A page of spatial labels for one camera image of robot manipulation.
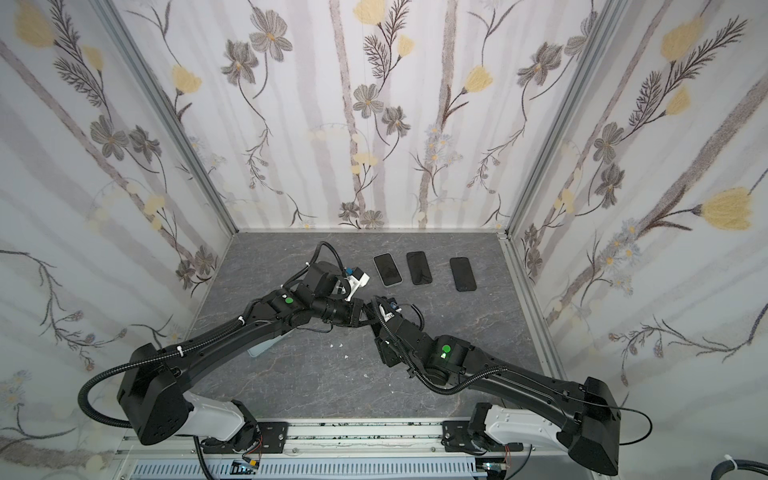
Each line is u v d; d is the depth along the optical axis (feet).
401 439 2.46
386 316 2.18
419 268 3.54
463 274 3.53
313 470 2.30
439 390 1.69
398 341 1.73
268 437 2.41
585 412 1.38
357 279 2.35
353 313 2.17
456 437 2.41
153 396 1.32
